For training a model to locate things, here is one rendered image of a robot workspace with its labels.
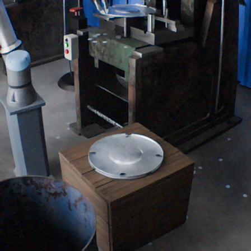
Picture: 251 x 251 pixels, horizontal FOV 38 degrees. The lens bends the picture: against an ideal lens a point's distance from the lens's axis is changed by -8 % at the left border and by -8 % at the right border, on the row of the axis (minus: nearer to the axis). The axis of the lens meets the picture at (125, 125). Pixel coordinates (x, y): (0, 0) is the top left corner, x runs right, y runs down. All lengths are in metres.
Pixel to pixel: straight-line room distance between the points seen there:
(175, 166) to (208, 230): 0.40
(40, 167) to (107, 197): 0.66
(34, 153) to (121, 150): 0.51
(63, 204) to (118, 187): 0.23
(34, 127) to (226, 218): 1.00
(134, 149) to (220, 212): 0.56
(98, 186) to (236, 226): 0.71
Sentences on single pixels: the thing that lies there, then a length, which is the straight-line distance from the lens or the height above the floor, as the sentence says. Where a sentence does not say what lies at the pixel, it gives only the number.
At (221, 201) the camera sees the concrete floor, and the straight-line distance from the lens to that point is 1.87.
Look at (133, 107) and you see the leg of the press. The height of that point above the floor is 0.37.
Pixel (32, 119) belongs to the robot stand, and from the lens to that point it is 1.77.
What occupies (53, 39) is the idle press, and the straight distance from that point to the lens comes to 3.54.
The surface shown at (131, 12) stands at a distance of 1.90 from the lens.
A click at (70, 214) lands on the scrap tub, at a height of 0.35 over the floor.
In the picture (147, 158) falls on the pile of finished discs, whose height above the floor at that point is 0.36.
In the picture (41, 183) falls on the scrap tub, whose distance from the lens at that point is 1.25.
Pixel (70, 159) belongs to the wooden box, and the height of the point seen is 0.35.
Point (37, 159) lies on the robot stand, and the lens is 1.88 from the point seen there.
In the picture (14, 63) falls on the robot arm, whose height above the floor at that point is 0.66.
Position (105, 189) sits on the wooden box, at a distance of 1.36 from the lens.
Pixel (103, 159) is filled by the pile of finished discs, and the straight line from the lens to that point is 1.49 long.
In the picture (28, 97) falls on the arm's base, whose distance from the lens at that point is 1.73.
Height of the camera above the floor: 1.22
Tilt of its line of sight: 30 degrees down
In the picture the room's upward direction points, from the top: straight up
